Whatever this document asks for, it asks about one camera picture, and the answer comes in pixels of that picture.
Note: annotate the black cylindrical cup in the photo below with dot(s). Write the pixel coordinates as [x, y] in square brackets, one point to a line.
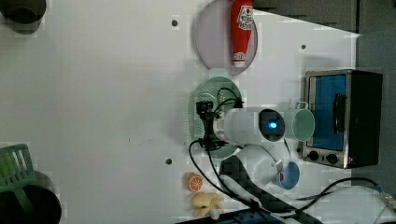
[46, 207]

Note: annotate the blue bowl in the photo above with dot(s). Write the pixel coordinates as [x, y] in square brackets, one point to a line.
[291, 176]

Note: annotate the black toaster oven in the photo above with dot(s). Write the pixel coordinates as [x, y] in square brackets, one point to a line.
[346, 105]

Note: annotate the grey round plate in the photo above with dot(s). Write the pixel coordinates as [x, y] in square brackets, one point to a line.
[213, 38]

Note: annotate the mint green cup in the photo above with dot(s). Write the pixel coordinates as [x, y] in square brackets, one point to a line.
[299, 122]

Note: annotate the red ketchup bottle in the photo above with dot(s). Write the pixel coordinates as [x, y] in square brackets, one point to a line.
[241, 29]

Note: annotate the orange half slice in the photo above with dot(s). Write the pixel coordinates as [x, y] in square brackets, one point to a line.
[194, 182]

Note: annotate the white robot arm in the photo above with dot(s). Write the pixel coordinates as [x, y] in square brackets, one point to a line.
[262, 135]

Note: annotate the black round container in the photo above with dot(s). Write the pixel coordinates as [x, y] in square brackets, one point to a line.
[23, 16]

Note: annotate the green plastic rack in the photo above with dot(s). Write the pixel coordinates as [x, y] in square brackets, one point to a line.
[17, 171]

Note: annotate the mint green oval strainer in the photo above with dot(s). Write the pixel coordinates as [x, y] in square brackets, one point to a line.
[216, 89]

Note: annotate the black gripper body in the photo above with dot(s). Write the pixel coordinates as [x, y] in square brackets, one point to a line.
[205, 112]

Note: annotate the strawberry in bowl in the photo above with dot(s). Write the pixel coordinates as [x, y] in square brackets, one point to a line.
[281, 177]

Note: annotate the peeled banana toy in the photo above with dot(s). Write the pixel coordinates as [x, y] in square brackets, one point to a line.
[207, 204]

